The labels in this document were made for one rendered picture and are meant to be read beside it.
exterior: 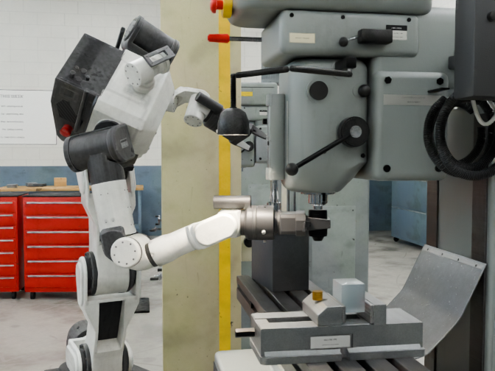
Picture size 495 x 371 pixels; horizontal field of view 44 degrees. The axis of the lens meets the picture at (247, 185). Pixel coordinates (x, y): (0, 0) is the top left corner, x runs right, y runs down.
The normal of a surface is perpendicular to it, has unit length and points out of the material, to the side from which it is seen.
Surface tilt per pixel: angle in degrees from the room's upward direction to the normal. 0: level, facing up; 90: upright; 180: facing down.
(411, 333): 90
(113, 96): 56
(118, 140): 78
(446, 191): 90
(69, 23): 90
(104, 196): 88
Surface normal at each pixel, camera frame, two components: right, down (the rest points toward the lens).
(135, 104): 0.38, -0.51
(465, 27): -0.98, 0.01
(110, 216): -0.14, 0.01
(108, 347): 0.21, -0.87
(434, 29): 0.18, 0.05
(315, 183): 0.15, 0.62
